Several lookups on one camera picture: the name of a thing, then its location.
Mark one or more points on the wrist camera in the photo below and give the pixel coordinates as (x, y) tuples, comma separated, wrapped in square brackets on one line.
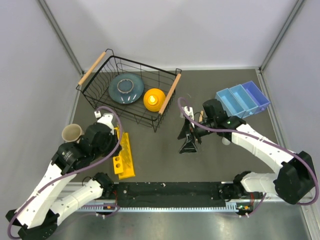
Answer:
[(106, 119), (188, 111)]

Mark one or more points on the purple blue bin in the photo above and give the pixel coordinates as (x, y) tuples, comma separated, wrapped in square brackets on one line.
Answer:
[(258, 97)]

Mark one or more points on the cable duct rail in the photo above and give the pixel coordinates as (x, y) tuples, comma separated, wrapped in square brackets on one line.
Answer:
[(227, 207)]

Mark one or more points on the yellow ribbed funnel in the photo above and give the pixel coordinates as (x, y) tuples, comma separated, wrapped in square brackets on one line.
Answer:
[(153, 99)]

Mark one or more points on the wooden test tube clamp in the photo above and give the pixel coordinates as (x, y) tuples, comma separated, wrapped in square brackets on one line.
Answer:
[(200, 119)]

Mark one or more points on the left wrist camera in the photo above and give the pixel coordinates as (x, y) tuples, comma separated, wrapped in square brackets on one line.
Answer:
[(106, 119)]

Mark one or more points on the light blue bin middle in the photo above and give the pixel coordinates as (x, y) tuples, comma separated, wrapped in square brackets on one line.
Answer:
[(245, 100)]

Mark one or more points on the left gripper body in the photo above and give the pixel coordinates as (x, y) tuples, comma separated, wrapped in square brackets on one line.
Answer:
[(113, 141)]

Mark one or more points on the yellow test tube rack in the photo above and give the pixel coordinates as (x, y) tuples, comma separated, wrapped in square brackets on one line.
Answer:
[(123, 164)]

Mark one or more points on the light blue bin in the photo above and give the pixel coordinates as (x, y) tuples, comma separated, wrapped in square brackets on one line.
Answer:
[(230, 103), (245, 100)]

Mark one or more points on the white plastic funnel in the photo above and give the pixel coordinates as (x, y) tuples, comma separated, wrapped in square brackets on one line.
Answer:
[(225, 141)]

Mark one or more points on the glass test tube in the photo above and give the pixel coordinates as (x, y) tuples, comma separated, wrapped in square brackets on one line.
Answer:
[(127, 154)]

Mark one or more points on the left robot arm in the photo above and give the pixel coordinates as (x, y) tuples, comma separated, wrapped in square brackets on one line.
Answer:
[(42, 213)]

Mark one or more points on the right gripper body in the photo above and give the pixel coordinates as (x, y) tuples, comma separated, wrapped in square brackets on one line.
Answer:
[(199, 131)]

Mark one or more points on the black wire dish basket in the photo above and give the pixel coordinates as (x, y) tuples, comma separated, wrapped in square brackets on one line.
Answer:
[(95, 82)]

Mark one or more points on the blue ceramic plate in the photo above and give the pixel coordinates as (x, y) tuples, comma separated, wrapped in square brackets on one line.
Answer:
[(126, 88)]

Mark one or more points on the light blue bin left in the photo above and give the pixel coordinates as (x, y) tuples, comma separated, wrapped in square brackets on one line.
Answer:
[(230, 103)]

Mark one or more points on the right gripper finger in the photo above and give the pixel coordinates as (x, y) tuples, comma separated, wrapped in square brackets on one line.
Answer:
[(189, 146), (185, 130)]

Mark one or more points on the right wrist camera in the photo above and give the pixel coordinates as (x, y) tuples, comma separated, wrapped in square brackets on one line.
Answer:
[(188, 111)]

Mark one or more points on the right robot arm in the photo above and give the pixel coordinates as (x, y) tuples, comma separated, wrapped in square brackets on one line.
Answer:
[(293, 177)]

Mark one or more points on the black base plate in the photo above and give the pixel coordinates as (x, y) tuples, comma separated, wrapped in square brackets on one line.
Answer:
[(174, 194)]

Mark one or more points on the beige ceramic mug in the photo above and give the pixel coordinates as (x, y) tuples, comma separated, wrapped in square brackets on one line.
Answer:
[(72, 133)]

